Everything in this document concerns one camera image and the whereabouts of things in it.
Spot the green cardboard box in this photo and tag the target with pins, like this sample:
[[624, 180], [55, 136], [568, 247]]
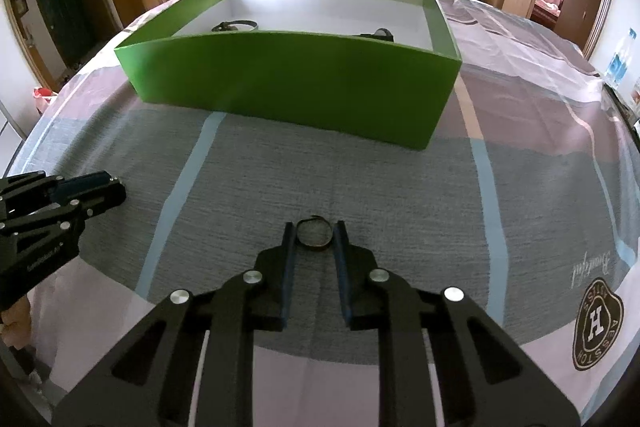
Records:
[[300, 82]]

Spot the person's left hand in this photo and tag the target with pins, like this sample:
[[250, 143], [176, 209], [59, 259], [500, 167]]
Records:
[[15, 324]]

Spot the red capped container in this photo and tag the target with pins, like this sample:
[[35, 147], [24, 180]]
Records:
[[44, 99]]

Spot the dark green door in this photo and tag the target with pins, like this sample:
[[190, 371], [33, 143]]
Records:
[[70, 17]]

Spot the clear water bottle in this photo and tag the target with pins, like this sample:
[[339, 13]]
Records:
[[619, 62]]

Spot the black hair clip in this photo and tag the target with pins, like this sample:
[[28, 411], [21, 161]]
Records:
[[382, 35]]

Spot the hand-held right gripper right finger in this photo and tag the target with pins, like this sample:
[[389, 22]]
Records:
[[342, 277]]

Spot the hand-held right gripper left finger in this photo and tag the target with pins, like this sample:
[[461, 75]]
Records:
[[284, 277]]

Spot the black hair band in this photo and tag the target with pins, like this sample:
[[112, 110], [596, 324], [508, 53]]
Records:
[[240, 26]]

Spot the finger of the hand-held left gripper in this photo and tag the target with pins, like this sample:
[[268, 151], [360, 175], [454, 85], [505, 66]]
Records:
[[82, 184], [102, 197]]

